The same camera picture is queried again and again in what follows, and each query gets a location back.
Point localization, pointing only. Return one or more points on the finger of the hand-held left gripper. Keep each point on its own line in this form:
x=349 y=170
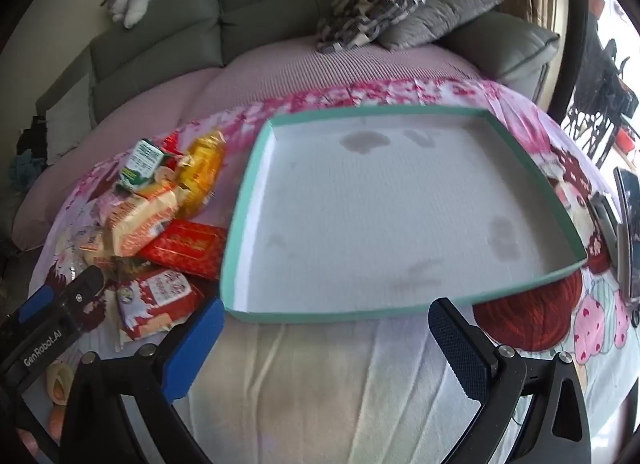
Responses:
x=40 y=301
x=87 y=284

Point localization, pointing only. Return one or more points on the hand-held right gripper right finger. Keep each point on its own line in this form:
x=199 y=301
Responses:
x=460 y=349

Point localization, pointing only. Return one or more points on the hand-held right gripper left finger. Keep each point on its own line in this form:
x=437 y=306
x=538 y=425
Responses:
x=197 y=349

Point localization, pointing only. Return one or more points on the clear round pastry packet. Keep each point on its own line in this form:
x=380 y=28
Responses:
x=86 y=243

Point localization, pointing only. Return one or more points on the red white biscuit packet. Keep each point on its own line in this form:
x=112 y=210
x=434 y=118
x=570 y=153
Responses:
x=157 y=304

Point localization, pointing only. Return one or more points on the orange yellow cracker packet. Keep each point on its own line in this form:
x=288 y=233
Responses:
x=142 y=221

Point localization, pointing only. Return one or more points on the red patterned cake packet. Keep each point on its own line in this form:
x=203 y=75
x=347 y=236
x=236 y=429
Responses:
x=187 y=244

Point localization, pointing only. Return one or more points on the green white biscuit packet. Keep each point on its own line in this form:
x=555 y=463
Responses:
x=142 y=163

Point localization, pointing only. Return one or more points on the yellow bread packet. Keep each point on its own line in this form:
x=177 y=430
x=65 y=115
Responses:
x=200 y=168

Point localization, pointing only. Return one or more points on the small red snack packet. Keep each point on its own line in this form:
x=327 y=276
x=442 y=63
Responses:
x=172 y=143

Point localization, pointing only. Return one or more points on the teal cardboard box lid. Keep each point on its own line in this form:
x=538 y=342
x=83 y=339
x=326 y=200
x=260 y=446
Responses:
x=375 y=204

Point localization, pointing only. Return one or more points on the person's left hand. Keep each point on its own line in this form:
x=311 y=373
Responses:
x=57 y=384

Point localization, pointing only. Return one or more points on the teal cloth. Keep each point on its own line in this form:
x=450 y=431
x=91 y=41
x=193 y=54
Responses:
x=22 y=168

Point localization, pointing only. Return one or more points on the dark clothes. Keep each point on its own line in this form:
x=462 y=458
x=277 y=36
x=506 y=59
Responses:
x=30 y=136

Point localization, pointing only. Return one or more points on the pink printed blanket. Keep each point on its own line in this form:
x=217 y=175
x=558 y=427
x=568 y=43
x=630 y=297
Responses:
x=545 y=153

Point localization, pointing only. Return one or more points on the black balcony railing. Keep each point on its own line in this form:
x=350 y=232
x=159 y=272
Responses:
x=590 y=138

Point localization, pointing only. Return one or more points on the terracotta flower pot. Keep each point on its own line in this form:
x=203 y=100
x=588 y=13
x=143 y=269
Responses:
x=627 y=139

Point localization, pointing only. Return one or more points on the grey green sofa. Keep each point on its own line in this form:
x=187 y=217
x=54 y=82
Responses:
x=175 y=28

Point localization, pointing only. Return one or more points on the pink striped sofa cover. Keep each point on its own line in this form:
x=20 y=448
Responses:
x=300 y=73

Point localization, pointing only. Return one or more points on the black folding chair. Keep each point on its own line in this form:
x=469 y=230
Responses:
x=605 y=88

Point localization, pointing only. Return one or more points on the grey quilted cushion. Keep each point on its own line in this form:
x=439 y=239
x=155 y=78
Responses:
x=440 y=18

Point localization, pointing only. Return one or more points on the dark door frame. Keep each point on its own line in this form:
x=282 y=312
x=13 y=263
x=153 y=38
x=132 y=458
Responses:
x=575 y=18

